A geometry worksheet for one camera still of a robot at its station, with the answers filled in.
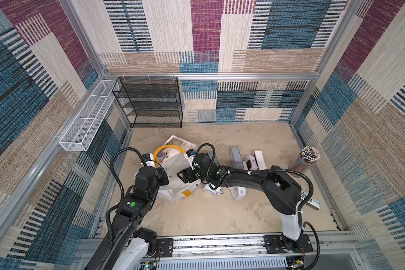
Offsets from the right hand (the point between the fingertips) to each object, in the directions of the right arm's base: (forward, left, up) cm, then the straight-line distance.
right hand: (185, 173), depth 88 cm
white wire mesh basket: (+19, +58, +10) cm, 62 cm away
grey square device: (+8, -27, +1) cm, 28 cm away
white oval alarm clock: (-10, -26, -1) cm, 28 cm away
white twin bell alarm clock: (-9, -14, -3) cm, 17 cm away
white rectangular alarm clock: (+9, -41, -3) cm, 42 cm away
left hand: (-3, +9, +12) cm, 15 cm away
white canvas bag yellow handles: (0, +5, +15) cm, 16 cm away
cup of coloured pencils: (+4, -60, +9) cm, 61 cm away
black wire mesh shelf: (+47, +25, +10) cm, 54 cm away
